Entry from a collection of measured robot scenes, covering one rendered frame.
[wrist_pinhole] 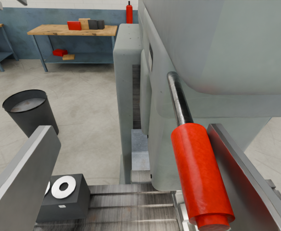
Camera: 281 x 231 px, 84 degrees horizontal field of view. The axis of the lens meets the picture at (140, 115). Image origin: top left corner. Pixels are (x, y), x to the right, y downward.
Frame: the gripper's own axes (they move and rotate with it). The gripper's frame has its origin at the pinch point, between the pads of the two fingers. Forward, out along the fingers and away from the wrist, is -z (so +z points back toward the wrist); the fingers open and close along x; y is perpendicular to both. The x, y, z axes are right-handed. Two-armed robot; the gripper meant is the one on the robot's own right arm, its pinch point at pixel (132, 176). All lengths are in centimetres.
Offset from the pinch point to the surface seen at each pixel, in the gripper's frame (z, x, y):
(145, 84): -34.3, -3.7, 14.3
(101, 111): -212, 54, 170
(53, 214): -19, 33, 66
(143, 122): -34.2, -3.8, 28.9
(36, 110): -144, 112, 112
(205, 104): -11.2, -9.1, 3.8
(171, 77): -10.1, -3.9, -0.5
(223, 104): -11.2, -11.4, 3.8
